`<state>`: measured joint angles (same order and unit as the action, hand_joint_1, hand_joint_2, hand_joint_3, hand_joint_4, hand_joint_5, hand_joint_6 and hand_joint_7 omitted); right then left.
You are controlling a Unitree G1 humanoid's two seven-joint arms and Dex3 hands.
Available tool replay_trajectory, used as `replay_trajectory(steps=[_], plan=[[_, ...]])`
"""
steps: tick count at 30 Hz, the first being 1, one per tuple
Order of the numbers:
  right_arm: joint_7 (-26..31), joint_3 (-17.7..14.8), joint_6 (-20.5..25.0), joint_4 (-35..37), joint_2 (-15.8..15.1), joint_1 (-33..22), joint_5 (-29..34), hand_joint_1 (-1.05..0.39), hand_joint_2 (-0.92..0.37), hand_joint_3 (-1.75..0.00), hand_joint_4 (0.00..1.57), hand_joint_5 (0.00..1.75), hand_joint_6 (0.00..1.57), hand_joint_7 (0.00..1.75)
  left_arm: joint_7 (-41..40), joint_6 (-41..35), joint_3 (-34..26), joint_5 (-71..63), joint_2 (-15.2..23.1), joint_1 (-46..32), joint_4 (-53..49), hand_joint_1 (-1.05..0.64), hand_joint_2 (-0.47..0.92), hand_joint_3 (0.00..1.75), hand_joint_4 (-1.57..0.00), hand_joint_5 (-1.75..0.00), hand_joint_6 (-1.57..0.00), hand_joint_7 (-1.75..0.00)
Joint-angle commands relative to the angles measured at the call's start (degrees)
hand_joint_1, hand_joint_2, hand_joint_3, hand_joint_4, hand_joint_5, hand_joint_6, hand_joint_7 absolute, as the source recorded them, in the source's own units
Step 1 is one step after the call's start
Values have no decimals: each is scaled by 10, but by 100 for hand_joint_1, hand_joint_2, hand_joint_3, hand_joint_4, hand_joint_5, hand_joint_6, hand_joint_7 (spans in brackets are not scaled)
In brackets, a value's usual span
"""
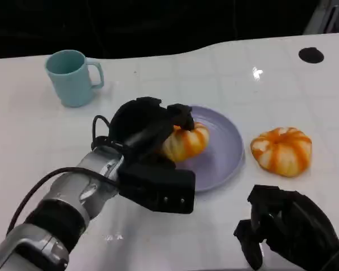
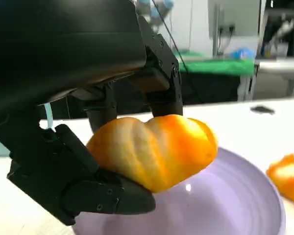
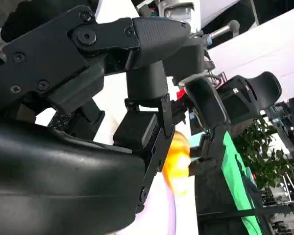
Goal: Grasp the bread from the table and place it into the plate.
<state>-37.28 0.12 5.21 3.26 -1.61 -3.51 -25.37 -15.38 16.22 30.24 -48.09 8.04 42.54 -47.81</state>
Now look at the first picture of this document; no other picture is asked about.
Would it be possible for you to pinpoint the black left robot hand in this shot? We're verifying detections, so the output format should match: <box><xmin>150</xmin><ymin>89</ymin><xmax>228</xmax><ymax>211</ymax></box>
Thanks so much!
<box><xmin>108</xmin><ymin>97</ymin><xmax>195</xmax><ymax>171</ymax></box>

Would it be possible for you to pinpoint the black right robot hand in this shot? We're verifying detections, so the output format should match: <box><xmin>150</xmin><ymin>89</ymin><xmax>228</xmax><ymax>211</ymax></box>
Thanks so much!
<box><xmin>233</xmin><ymin>184</ymin><xmax>339</xmax><ymax>271</ymax></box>

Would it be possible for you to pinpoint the orange white toy bread roll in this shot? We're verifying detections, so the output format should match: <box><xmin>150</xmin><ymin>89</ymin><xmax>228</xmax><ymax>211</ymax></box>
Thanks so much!
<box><xmin>250</xmin><ymin>126</ymin><xmax>313</xmax><ymax>178</ymax></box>
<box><xmin>158</xmin><ymin>121</ymin><xmax>210</xmax><ymax>163</ymax></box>

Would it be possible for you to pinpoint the pale green mug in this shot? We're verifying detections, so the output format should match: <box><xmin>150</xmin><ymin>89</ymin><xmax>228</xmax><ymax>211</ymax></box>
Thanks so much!
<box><xmin>44</xmin><ymin>49</ymin><xmax>105</xmax><ymax>108</ymax></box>

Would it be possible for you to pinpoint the lilac plate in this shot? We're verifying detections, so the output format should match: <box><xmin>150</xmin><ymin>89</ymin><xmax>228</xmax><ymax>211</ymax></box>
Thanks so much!
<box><xmin>173</xmin><ymin>105</ymin><xmax>245</xmax><ymax>194</ymax></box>

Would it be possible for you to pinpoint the black round table grommet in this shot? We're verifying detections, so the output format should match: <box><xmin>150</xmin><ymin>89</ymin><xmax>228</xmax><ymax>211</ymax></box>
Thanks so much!
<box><xmin>298</xmin><ymin>47</ymin><xmax>325</xmax><ymax>64</ymax></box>

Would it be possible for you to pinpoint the short looped black cable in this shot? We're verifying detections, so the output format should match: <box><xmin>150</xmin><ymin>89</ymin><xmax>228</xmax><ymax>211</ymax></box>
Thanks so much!
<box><xmin>90</xmin><ymin>114</ymin><xmax>123</xmax><ymax>151</ymax></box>

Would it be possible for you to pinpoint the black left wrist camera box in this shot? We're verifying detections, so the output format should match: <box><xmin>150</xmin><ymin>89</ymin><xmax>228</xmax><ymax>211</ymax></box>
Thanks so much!
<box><xmin>118</xmin><ymin>161</ymin><xmax>196</xmax><ymax>215</ymax></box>

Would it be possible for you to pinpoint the long black arm cable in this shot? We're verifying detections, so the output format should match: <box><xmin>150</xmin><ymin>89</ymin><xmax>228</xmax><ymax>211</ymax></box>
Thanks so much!
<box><xmin>6</xmin><ymin>167</ymin><xmax>121</xmax><ymax>235</ymax></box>

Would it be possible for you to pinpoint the grey metal frame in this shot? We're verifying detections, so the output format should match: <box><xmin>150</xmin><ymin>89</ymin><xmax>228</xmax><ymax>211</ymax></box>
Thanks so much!
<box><xmin>302</xmin><ymin>0</ymin><xmax>339</xmax><ymax>36</ymax></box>

